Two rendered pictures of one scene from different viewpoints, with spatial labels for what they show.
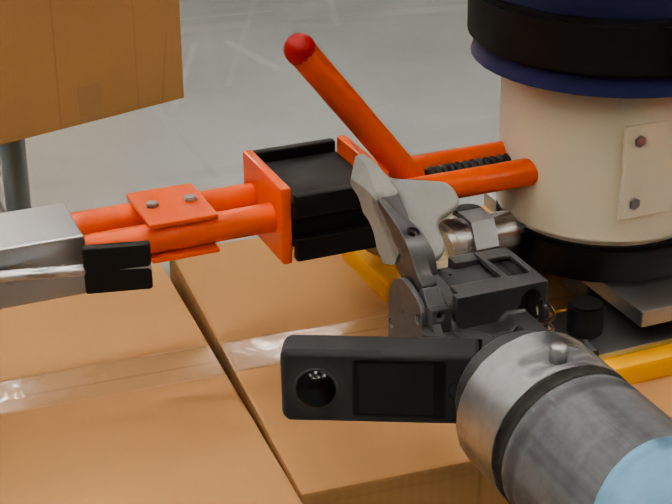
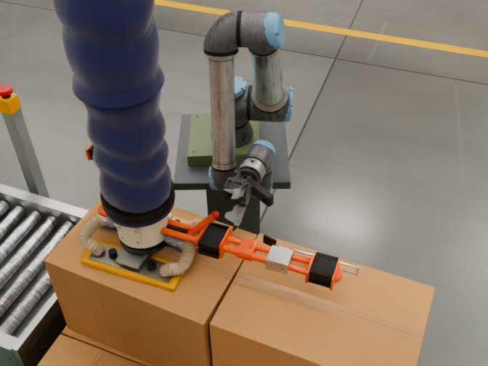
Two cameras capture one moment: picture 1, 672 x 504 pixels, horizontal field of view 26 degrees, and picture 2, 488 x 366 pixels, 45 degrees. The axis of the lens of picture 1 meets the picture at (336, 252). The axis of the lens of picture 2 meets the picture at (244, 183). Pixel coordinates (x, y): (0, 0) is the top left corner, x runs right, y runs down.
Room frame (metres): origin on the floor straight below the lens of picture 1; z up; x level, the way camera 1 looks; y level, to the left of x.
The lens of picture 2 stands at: (1.81, 0.94, 2.45)
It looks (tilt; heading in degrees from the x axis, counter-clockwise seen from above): 43 degrees down; 224
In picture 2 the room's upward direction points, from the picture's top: 1 degrees counter-clockwise
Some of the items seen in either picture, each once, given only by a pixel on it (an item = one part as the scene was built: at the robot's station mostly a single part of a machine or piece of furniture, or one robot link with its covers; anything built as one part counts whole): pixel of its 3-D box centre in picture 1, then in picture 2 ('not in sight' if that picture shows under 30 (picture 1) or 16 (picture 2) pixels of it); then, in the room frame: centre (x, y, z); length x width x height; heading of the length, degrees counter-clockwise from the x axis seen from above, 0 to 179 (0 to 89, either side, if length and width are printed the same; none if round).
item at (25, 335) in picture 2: not in sight; (72, 281); (1.23, -0.57, 0.58); 0.70 x 0.03 x 0.06; 21
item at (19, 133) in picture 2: not in sight; (35, 181); (0.98, -1.29, 0.50); 0.07 x 0.07 x 1.00; 21
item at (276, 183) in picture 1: (315, 197); (213, 240); (0.99, 0.02, 1.07); 0.10 x 0.08 x 0.06; 23
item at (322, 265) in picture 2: not in sight; (322, 271); (0.86, 0.34, 1.07); 0.08 x 0.07 x 0.05; 113
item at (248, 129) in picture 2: not in sight; (232, 126); (0.34, -0.55, 0.86); 0.19 x 0.19 x 0.10
